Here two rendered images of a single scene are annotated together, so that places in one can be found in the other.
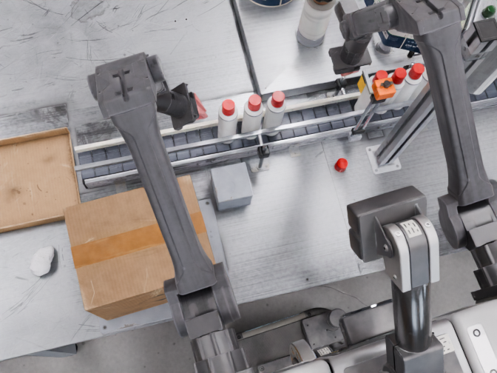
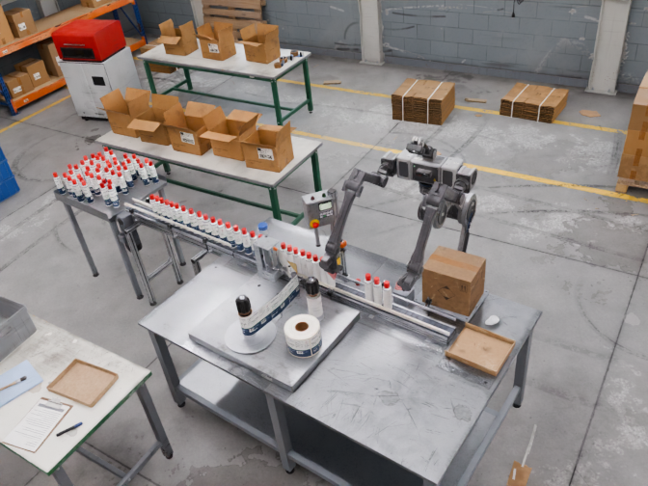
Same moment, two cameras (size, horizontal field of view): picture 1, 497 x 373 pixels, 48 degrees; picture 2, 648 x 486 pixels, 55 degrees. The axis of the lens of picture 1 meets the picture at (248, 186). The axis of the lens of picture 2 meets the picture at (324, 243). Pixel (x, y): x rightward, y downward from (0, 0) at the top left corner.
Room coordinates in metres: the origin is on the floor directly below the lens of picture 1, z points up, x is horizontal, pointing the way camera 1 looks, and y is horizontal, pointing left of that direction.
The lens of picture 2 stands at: (2.12, 2.42, 3.47)
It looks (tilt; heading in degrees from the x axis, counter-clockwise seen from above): 37 degrees down; 244
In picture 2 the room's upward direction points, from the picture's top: 7 degrees counter-clockwise
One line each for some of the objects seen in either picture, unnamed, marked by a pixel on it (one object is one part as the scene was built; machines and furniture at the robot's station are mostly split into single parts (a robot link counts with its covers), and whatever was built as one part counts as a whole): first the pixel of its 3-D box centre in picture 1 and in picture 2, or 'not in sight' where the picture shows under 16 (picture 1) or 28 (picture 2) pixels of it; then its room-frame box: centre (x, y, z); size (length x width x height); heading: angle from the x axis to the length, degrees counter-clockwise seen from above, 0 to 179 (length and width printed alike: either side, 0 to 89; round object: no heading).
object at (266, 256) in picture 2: not in sight; (269, 257); (1.05, -0.63, 1.01); 0.14 x 0.13 x 0.26; 114
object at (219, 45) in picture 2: not in sight; (215, 41); (-0.32, -5.02, 0.97); 0.42 x 0.39 x 0.37; 26
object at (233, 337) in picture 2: not in sight; (250, 335); (1.41, -0.19, 0.89); 0.31 x 0.31 x 0.01
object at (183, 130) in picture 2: not in sight; (190, 128); (0.78, -2.89, 0.97); 0.45 x 0.38 x 0.37; 31
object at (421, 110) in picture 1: (423, 109); (336, 235); (0.68, -0.38, 1.16); 0.04 x 0.04 x 0.67; 24
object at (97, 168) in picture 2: not in sight; (98, 174); (1.71, -2.58, 0.98); 0.57 x 0.46 x 0.21; 24
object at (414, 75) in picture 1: (406, 86); (316, 268); (0.84, -0.38, 0.98); 0.05 x 0.05 x 0.20
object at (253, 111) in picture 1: (252, 116); (377, 291); (0.66, 0.03, 0.98); 0.05 x 0.05 x 0.20
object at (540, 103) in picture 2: not in sight; (533, 101); (-3.24, -2.52, 0.11); 0.65 x 0.54 x 0.22; 116
